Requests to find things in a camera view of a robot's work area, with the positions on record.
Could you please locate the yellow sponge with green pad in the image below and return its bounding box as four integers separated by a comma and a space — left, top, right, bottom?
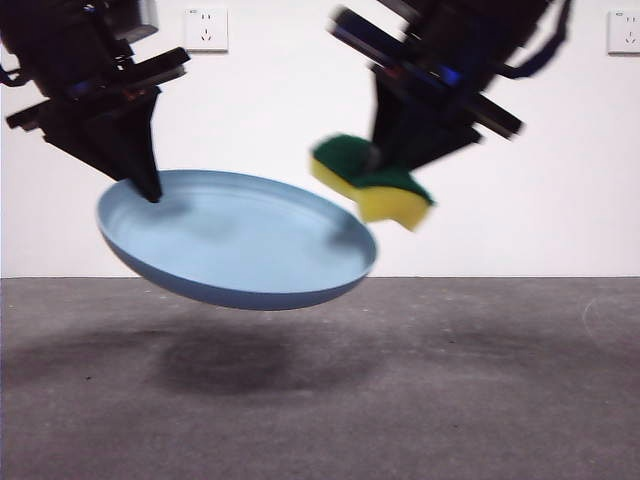
308, 132, 436, 233

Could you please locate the blue round plate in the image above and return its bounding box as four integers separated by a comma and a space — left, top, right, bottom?
95, 168, 379, 312

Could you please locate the pale grey left wrist camera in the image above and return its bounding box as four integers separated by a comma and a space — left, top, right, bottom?
130, 0, 160, 32

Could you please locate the thick black right gripper cable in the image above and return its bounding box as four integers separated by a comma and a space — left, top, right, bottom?
502, 0, 574, 80

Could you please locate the white wall socket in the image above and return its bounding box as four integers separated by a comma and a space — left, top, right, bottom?
607, 9, 640, 55
184, 7, 229, 53

